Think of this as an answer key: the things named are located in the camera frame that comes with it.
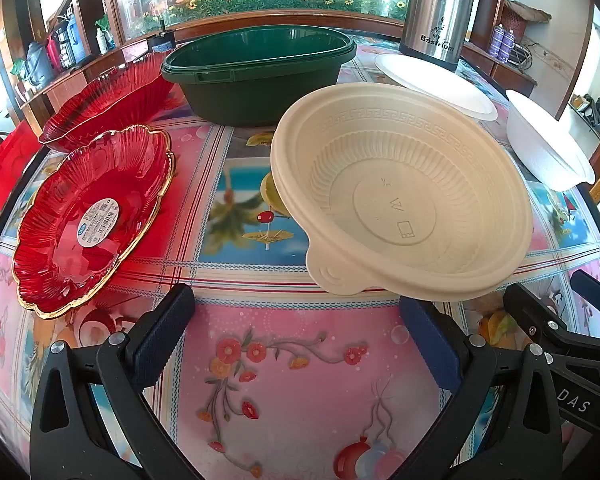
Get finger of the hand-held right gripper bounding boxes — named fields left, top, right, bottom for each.
left=503, top=283, right=600, bottom=362
left=570, top=269, right=600, bottom=314

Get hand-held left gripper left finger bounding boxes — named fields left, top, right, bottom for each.
left=29, top=283, right=197, bottom=480

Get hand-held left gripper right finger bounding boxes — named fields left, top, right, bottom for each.
left=399, top=295, right=565, bottom=480

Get red glass plate with label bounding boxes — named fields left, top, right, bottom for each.
left=12, top=124, right=176, bottom=321

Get cream plastic bowl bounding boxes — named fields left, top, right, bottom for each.
left=270, top=85, right=534, bottom=302

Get large red glass plate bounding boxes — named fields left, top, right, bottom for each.
left=38, top=51, right=179, bottom=154

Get green plastic basin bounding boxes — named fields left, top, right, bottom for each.
left=161, top=25, right=357, bottom=127

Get floral printed tablecloth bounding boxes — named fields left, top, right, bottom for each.
left=0, top=25, right=600, bottom=480

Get white foam bowl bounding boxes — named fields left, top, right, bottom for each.
left=374, top=53, right=499, bottom=121
left=505, top=89, right=596, bottom=192

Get red plastic chair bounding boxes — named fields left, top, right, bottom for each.
left=0, top=122, right=42, bottom=213

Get wooden cabinet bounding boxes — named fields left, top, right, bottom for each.
left=460, top=40, right=539, bottom=101

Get purple spray cans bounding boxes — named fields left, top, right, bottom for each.
left=489, top=25, right=517, bottom=64

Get small black jar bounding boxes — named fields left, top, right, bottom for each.
left=147, top=20, right=177, bottom=54

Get blue flask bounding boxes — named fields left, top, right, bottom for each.
left=66, top=12, right=86, bottom=62

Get stainless steel thermos jug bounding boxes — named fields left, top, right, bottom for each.
left=398, top=0, right=476, bottom=72

